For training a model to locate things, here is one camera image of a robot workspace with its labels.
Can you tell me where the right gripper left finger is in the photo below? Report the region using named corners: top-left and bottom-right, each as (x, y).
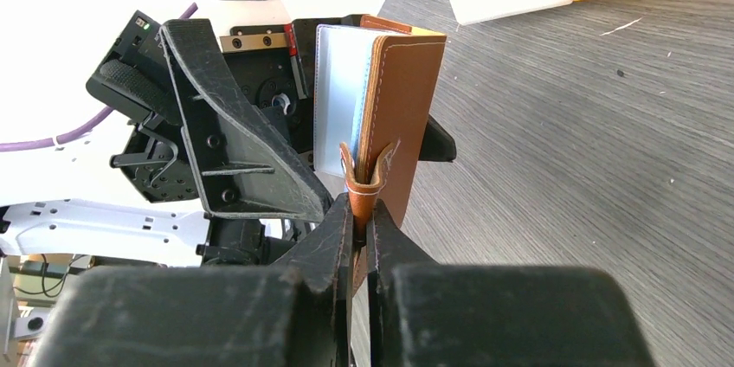
top-left (29, 194), bottom-right (353, 366)

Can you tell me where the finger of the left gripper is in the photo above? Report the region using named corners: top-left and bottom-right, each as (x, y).
top-left (419, 115), bottom-right (457, 163)

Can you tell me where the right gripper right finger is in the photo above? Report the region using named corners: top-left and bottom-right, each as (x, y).
top-left (366, 203), bottom-right (654, 366)

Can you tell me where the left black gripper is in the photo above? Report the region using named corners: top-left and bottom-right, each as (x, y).
top-left (87, 12), bottom-right (332, 265)

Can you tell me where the brown leather card holder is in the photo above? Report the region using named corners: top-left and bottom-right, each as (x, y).
top-left (312, 14), bottom-right (447, 297)

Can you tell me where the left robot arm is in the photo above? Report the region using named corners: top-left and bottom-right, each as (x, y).
top-left (1, 12), bottom-right (456, 267)

